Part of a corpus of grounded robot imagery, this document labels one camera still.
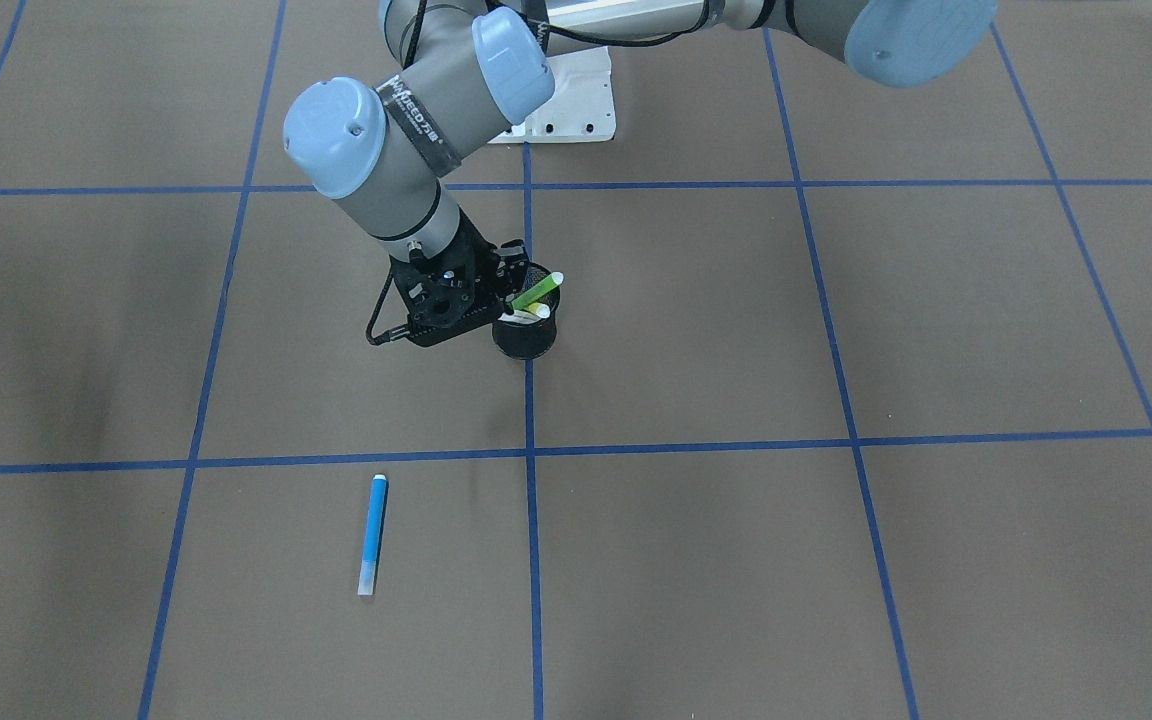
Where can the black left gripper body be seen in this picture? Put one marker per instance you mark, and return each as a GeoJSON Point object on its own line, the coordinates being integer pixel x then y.
{"type": "Point", "coordinates": [477, 251]}

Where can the blue highlighter pen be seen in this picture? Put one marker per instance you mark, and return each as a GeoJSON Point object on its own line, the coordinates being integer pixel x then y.
{"type": "Point", "coordinates": [373, 531]}

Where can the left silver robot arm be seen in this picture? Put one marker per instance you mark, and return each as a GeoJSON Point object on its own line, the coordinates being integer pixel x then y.
{"type": "Point", "coordinates": [471, 70]}

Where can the yellow highlighter pen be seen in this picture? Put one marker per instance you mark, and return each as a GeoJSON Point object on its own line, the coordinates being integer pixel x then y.
{"type": "Point", "coordinates": [534, 313]}

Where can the black mesh pen holder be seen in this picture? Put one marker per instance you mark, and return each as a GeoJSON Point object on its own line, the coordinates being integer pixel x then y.
{"type": "Point", "coordinates": [526, 342]}

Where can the green highlighter pen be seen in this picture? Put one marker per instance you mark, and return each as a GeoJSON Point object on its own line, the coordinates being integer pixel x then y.
{"type": "Point", "coordinates": [533, 293]}

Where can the blue tape grid lines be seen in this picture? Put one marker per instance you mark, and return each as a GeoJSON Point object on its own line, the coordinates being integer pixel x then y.
{"type": "Point", "coordinates": [849, 415]}

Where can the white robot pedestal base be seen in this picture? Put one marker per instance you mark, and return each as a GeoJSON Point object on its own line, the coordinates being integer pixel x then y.
{"type": "Point", "coordinates": [582, 108]}

